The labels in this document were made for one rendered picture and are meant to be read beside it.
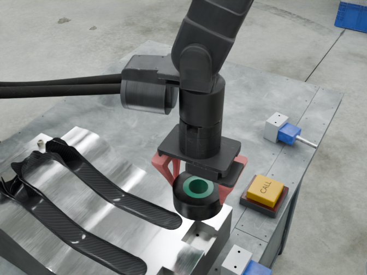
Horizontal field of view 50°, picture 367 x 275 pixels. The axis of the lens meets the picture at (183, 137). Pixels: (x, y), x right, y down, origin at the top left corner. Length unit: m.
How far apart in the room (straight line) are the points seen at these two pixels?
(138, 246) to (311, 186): 1.47
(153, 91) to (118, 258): 0.32
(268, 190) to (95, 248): 0.37
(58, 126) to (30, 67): 2.05
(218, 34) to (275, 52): 2.74
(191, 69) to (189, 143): 0.13
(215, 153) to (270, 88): 0.70
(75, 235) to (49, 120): 0.48
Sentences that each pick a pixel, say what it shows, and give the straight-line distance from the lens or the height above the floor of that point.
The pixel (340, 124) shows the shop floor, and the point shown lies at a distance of 2.49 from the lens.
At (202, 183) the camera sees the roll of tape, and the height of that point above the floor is 1.00.
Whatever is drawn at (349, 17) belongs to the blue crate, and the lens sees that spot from 3.64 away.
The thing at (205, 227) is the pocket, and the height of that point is 0.88.
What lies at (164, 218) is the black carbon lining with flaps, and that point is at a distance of 0.72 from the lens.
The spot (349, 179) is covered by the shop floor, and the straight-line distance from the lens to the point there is 2.16.
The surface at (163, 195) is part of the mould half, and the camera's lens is 0.76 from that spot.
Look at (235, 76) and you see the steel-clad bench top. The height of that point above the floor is 0.80.
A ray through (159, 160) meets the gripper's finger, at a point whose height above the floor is 1.06.
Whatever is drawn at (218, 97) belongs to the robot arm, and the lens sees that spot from 0.47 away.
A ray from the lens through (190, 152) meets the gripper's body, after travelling 0.52.
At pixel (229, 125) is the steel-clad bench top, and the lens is 1.05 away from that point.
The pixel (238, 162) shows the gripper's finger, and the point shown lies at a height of 1.07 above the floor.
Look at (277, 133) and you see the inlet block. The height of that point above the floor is 0.83.
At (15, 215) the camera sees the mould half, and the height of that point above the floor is 0.93.
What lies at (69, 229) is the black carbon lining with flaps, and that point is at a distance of 0.73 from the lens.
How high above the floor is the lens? 1.45
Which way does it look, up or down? 40 degrees down
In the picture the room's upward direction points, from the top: 1 degrees counter-clockwise
